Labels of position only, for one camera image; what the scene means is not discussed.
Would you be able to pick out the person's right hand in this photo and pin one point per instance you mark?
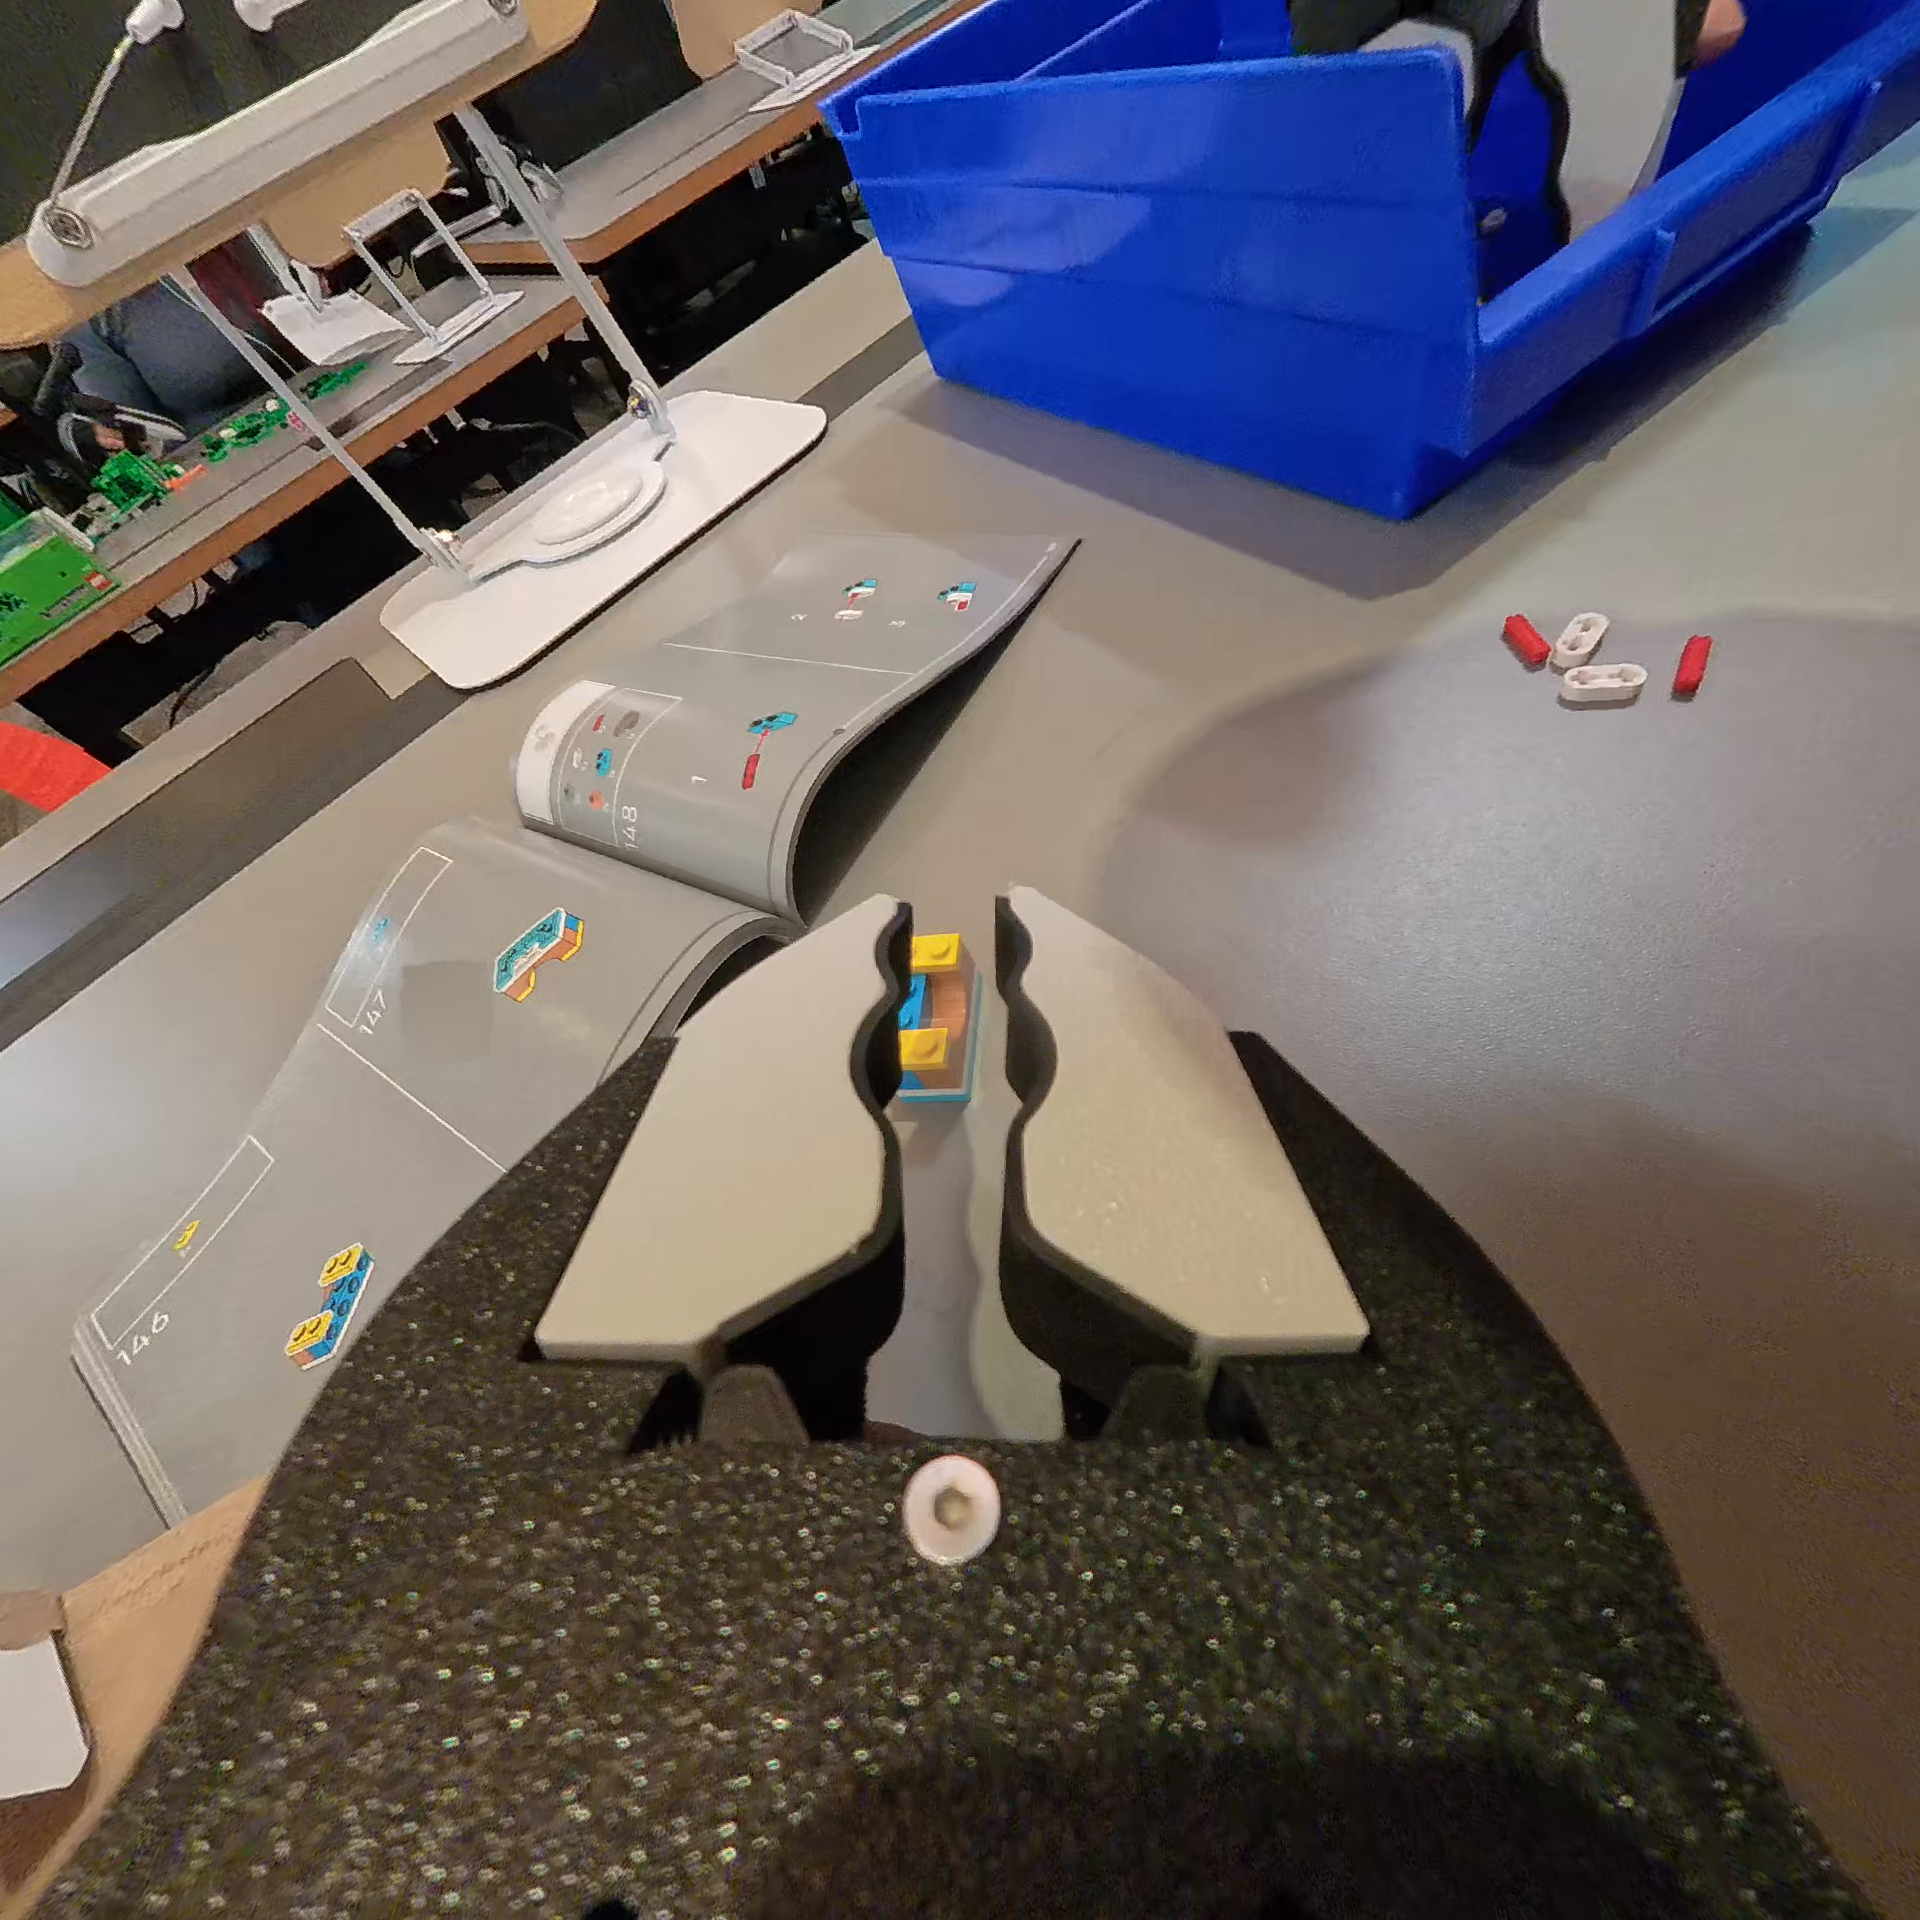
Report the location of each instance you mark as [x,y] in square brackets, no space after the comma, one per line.
[1731,25]

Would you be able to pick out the white oval link piece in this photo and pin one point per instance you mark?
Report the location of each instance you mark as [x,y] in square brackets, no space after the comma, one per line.
[1574,641]
[1604,682]

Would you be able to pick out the white bar lamp head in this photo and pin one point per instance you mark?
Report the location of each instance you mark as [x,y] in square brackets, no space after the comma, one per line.
[300,120]

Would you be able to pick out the green brick build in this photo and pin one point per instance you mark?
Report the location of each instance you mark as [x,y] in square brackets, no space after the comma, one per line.
[131,482]
[246,435]

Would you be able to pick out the small white lamp stand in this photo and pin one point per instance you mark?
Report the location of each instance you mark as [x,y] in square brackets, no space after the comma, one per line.
[340,319]
[806,72]
[453,319]

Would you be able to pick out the dark printed cardboard box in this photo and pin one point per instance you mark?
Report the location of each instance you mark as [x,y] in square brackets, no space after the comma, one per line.
[150,1651]

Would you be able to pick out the grey instruction booklet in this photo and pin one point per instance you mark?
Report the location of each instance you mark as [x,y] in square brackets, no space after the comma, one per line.
[750,719]

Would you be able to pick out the grey desk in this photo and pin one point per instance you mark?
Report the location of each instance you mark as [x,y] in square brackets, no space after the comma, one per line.
[1348,974]

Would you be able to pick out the wood-edged background table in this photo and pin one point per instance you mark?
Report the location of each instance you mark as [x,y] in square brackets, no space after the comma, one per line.
[300,463]
[671,168]

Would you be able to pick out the multicolour toy brick assembly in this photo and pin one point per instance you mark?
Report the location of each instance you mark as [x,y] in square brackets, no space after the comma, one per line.
[927,1046]

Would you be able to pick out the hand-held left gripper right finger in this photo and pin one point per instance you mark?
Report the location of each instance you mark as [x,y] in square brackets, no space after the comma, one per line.
[1186,1183]

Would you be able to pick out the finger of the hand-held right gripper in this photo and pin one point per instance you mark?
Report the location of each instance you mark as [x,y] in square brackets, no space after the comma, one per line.
[1512,132]
[1628,86]

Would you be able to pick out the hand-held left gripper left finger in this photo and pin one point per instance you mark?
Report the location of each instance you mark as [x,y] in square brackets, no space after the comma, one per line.
[735,1183]

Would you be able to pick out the red rounded object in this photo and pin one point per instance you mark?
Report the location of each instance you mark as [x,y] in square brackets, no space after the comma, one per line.
[46,763]

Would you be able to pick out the blue plastic bin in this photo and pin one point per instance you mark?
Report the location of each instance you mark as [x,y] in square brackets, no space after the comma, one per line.
[1173,268]

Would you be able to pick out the green brick baseplate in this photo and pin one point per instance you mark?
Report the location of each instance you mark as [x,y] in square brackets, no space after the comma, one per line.
[46,588]

